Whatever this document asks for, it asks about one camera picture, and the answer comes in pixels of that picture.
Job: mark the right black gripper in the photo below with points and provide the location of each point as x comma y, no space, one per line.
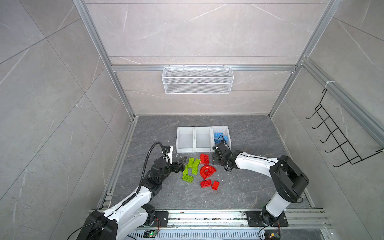
213,157

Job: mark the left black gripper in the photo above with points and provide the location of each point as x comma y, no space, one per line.
181,165

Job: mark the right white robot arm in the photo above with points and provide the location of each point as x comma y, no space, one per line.
289,180

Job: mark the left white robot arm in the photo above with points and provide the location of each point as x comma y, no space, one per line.
117,222

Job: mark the green lego brick upper left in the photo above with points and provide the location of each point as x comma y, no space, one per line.
191,162

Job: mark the green lego brick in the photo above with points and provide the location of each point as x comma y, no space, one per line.
186,170
195,166
191,162
188,178

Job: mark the green lego brick upper right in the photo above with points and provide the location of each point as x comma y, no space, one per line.
195,166

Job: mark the green lego brick bottom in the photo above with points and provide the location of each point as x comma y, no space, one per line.
188,178

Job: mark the red arch lego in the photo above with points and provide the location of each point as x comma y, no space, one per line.
207,171

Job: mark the white middle storage bin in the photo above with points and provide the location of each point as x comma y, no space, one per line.
204,139

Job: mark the white storage bin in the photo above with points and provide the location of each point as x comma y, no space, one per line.
220,129
204,139
185,140

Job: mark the white left storage bin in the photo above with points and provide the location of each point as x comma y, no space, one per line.
185,140

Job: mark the white right storage bin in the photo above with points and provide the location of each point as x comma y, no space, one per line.
220,129

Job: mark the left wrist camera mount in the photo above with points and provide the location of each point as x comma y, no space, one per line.
169,153

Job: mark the white wire mesh basket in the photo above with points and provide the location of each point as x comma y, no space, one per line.
197,80

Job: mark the metal base rail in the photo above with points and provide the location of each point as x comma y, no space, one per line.
235,224

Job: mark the black wire hook rack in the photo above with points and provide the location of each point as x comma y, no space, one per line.
338,136

